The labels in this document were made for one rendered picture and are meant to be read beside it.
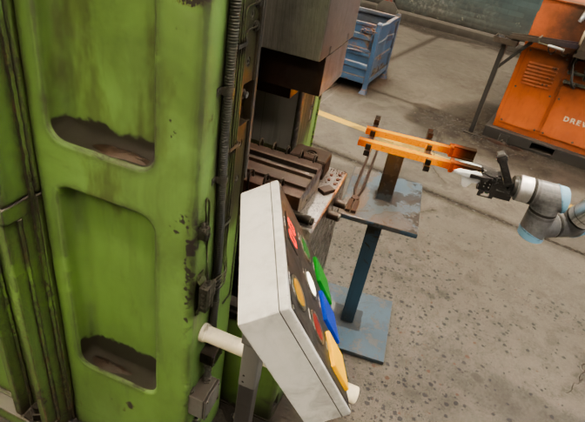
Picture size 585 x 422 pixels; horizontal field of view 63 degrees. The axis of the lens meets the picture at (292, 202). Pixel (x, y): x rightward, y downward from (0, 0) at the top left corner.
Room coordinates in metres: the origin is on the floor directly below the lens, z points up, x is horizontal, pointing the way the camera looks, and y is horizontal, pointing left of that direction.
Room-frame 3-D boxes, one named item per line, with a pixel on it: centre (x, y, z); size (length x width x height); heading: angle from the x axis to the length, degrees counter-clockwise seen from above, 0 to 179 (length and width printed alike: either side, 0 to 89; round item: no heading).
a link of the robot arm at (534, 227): (1.44, -0.85, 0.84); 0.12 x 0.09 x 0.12; 108
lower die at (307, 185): (1.25, 0.16, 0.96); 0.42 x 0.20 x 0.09; 75
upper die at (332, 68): (1.25, 0.16, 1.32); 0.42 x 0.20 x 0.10; 75
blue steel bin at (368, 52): (5.44, -0.13, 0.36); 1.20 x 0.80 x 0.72; 69
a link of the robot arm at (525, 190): (1.46, -0.75, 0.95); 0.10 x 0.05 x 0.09; 169
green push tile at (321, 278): (0.75, -0.09, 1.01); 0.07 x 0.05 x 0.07; 10
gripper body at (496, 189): (1.47, -0.67, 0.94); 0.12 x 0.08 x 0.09; 79
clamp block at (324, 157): (1.39, -0.03, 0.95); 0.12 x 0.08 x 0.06; 75
